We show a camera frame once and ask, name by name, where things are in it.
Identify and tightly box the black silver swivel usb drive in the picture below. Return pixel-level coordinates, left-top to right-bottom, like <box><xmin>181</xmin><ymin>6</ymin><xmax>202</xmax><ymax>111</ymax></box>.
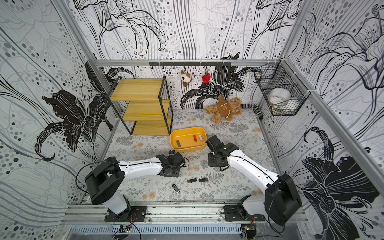
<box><xmin>172</xmin><ymin>184</ymin><xmax>180</xmax><ymax>193</ymax></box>

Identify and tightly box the black usb drive clear cap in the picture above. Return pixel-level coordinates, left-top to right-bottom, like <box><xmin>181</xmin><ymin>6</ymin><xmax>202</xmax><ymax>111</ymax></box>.
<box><xmin>187</xmin><ymin>178</ymin><xmax>197</xmax><ymax>184</ymax></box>

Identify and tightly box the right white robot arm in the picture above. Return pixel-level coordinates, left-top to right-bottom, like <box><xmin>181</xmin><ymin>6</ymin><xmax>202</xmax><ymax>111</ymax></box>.
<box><xmin>206</xmin><ymin>136</ymin><xmax>302</xmax><ymax>226</ymax></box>

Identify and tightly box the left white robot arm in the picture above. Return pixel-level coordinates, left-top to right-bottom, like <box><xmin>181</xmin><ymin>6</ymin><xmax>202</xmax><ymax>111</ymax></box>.
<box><xmin>85</xmin><ymin>153</ymin><xmax>187</xmax><ymax>215</ymax></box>

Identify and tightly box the yellow plastic storage box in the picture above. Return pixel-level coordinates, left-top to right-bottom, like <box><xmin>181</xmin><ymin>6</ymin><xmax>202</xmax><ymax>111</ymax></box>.
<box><xmin>170</xmin><ymin>127</ymin><xmax>207</xmax><ymax>153</ymax></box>

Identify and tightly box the black connector box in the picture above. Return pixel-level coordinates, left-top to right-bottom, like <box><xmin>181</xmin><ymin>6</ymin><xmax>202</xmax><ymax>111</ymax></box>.
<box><xmin>241</xmin><ymin>224</ymin><xmax>257</xmax><ymax>240</ymax></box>

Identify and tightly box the brown teddy bear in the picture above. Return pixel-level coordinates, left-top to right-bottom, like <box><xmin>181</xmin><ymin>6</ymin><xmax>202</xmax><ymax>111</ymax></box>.
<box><xmin>206</xmin><ymin>96</ymin><xmax>242</xmax><ymax>124</ymax></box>

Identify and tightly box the striped black white object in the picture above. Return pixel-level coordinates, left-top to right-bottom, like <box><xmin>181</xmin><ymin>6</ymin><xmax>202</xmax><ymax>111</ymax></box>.
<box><xmin>241</xmin><ymin>104</ymin><xmax>264</xmax><ymax>120</ymax></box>

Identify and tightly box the small circuit board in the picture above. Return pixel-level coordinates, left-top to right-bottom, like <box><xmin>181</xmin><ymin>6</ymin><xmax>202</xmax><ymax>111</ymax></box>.
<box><xmin>118</xmin><ymin>225</ymin><xmax>132</xmax><ymax>234</ymax></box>

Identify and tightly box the hanging red plush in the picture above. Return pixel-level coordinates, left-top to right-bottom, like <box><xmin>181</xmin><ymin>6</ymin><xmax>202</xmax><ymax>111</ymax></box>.
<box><xmin>202</xmin><ymin>72</ymin><xmax>211</xmax><ymax>84</ymax></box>

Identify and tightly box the white tape roll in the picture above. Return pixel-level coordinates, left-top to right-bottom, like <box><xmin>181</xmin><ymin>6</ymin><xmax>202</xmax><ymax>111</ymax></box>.
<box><xmin>268</xmin><ymin>88</ymin><xmax>291</xmax><ymax>105</ymax></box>

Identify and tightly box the hanging brown white plush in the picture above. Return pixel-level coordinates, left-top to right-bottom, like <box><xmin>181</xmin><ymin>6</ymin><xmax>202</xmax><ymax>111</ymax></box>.
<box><xmin>180</xmin><ymin>70</ymin><xmax>191</xmax><ymax>87</ymax></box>

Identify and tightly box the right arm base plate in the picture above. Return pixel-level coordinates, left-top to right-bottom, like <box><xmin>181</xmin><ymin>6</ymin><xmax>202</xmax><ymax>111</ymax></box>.
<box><xmin>221</xmin><ymin>205</ymin><xmax>265</xmax><ymax>223</ymax></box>

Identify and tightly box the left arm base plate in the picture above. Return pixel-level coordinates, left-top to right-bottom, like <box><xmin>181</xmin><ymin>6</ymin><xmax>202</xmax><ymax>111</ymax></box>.
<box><xmin>105</xmin><ymin>206</ymin><xmax>147</xmax><ymax>223</ymax></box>

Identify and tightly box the wooden shelf with black frame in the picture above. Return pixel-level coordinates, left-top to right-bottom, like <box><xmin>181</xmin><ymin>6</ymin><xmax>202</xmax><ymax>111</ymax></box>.
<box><xmin>109</xmin><ymin>76</ymin><xmax>174</xmax><ymax>136</ymax></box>

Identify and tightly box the white slotted cable duct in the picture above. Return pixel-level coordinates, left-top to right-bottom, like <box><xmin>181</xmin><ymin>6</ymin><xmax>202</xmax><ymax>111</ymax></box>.
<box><xmin>70</xmin><ymin>224</ymin><xmax>242</xmax><ymax>236</ymax></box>

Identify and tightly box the black wire wall basket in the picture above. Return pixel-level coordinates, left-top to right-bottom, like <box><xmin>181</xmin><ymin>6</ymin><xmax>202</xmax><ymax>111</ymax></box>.
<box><xmin>253</xmin><ymin>63</ymin><xmax>309</xmax><ymax>117</ymax></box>

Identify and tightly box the black hanging rail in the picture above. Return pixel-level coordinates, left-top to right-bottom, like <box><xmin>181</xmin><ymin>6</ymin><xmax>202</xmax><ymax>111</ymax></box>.
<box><xmin>149</xmin><ymin>61</ymin><xmax>232</xmax><ymax>67</ymax></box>

